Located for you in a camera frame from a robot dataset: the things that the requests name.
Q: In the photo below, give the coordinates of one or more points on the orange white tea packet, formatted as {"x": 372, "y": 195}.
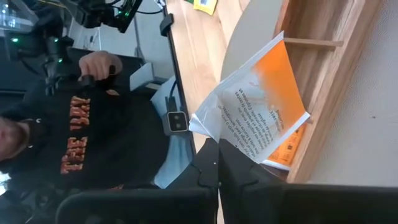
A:
{"x": 289, "y": 149}
{"x": 255, "y": 102}

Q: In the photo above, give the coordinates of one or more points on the green yellow tea packet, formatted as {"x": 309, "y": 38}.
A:
{"x": 189, "y": 1}

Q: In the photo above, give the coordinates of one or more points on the wooden tea organizer box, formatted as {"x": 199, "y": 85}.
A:
{"x": 317, "y": 77}

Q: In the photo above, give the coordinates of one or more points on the small grey depth camera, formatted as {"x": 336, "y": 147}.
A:
{"x": 177, "y": 121}

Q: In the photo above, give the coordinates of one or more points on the round grey placemat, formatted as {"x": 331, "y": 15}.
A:
{"x": 357, "y": 109}

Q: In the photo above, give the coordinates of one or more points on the person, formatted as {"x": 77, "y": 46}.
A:
{"x": 109, "y": 130}

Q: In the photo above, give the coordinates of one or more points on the person's hand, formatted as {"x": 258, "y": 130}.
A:
{"x": 98, "y": 63}

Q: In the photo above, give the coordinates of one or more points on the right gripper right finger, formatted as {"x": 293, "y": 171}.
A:
{"x": 236, "y": 171}

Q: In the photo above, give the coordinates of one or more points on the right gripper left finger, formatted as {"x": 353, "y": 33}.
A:
{"x": 206, "y": 168}

